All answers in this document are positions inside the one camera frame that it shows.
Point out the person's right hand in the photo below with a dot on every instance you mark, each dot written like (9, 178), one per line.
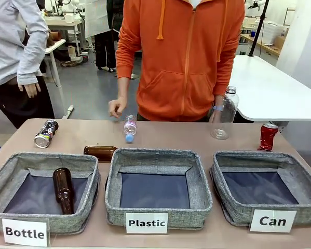
(117, 107)

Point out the person's left hand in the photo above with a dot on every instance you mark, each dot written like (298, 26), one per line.
(214, 114)

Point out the bystander's hand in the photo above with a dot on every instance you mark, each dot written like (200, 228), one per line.
(30, 89)

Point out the large clear plastic bottle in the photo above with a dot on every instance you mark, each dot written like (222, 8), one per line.
(224, 116)

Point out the person's right forearm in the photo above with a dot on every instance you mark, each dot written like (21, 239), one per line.
(123, 86)

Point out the dark printed aluminium can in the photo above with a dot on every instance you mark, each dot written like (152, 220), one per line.
(45, 133)

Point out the crushed red aluminium can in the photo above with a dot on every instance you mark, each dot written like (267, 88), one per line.
(268, 137)

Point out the grey fabric basket Can label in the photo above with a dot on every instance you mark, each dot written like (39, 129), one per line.
(220, 181)

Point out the grey fabric basket Plastic label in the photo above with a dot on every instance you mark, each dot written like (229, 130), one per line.
(157, 220)

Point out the white Can label card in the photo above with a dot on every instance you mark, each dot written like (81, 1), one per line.
(272, 221)

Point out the grey fabric basket Bottle label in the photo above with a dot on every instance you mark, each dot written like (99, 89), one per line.
(12, 220)

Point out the small plastic bottle blue cap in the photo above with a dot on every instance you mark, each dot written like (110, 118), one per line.
(130, 128)

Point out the person in grey sweater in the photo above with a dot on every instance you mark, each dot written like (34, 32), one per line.
(12, 52)

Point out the white side table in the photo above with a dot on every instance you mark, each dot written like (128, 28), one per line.
(272, 88)

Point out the person in black clothes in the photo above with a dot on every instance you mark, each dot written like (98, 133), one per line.
(106, 39)

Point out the person in orange hoodie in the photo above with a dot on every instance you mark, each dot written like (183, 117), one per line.
(181, 52)

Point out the white background table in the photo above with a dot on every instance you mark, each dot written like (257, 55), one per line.
(64, 26)

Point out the wooden workbench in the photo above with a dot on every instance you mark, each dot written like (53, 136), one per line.
(261, 44)

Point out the brown glass bottle with neck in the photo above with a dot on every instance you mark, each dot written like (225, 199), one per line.
(64, 189)

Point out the black tripod pole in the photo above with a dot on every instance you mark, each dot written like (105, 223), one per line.
(259, 26)

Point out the white storage box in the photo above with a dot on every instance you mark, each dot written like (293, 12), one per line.
(273, 29)

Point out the white Plastic label card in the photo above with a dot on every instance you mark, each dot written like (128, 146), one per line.
(147, 223)

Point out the white Bottle label card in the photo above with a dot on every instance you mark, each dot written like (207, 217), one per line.
(25, 232)

